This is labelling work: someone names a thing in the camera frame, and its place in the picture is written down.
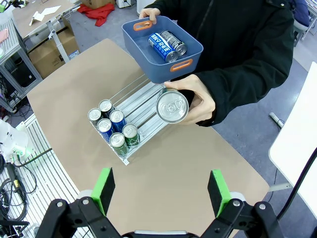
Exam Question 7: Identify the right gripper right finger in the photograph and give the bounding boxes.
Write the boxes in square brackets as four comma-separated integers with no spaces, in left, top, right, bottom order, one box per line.
[200,169,284,238]

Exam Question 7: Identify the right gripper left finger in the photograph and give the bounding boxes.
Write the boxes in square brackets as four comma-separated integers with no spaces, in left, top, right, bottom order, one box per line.
[36,168,122,238]

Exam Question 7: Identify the green Chilsung cider can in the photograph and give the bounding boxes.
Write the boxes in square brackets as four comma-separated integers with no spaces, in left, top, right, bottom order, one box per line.
[156,89,198,124]
[109,132,130,157]
[122,123,141,149]

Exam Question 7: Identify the blue bin orange handles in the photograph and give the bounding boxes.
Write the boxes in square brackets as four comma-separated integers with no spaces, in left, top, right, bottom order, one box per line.
[121,15,204,84]

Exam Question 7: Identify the blue Pocari Sweat can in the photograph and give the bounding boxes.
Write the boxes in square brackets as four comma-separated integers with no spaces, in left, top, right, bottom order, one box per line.
[148,32,179,63]
[97,118,115,144]
[109,109,127,134]

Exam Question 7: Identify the black Pepsi can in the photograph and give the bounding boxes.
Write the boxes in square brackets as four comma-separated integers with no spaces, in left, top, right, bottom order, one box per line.
[88,108,104,129]
[98,99,115,119]
[160,30,188,57]

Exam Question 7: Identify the person's right forearm black sleeve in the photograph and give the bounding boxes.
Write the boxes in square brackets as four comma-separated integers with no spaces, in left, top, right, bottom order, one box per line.
[145,0,199,23]

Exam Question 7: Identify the person's left forearm black sleeve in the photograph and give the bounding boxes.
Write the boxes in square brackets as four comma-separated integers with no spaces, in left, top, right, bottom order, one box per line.
[194,57,294,127]

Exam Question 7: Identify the person's left hand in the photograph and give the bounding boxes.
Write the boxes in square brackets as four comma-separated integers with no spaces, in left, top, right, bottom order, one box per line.
[163,73,216,126]

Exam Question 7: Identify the person's right hand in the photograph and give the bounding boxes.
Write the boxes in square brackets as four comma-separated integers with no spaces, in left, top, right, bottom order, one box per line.
[138,7,161,25]

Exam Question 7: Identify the white slatted robot platform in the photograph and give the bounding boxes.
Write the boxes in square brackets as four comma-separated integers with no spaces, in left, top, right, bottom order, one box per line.
[0,113,92,238]

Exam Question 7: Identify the large white table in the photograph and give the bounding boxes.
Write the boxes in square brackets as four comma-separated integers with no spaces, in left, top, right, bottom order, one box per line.
[268,61,317,211]

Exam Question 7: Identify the grey table foot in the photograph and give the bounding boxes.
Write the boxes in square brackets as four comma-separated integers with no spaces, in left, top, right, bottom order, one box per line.
[269,112,285,128]

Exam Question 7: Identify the black computer case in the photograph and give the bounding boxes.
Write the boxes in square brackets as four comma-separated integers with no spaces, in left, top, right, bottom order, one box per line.
[9,58,35,88]

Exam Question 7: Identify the large cardboard box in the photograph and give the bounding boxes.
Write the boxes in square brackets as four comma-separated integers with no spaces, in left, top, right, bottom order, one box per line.
[28,26,80,79]

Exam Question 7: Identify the person's body black jacket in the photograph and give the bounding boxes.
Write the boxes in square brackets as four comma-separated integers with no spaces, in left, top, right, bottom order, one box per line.
[158,0,295,82]

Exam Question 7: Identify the red cloth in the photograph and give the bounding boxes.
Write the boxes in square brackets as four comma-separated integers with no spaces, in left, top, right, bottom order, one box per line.
[77,2,116,27]

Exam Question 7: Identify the white folded paper piece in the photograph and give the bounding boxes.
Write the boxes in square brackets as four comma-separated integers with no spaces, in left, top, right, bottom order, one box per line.
[29,6,65,26]

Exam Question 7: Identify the small cardboard box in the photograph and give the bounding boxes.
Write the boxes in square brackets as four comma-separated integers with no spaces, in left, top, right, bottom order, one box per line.
[81,0,116,10]

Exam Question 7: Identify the white box device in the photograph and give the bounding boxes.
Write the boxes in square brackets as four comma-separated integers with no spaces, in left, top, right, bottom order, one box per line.
[115,0,149,9]

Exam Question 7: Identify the wooden top desk white legs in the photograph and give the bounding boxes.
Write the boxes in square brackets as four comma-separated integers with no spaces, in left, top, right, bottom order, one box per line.
[12,0,76,64]

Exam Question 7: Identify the seated person blue jacket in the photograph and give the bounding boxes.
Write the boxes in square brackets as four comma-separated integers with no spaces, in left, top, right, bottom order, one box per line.
[292,0,312,27]

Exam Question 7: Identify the thin black cable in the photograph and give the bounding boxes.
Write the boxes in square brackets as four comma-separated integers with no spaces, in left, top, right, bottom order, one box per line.
[13,148,53,167]

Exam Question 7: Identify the black corrugated cable hose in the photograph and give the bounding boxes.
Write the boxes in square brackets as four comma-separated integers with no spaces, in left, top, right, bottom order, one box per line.
[276,146,317,221]

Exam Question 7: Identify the black cable bundle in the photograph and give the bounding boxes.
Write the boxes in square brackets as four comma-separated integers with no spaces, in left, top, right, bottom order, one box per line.
[0,158,38,238]

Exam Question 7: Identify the white wire can dispenser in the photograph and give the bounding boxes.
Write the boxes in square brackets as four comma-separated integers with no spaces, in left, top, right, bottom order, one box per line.
[88,73,174,166]

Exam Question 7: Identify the aluminium frame rack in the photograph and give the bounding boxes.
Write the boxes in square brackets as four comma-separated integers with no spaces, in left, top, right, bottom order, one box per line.
[0,18,43,114]

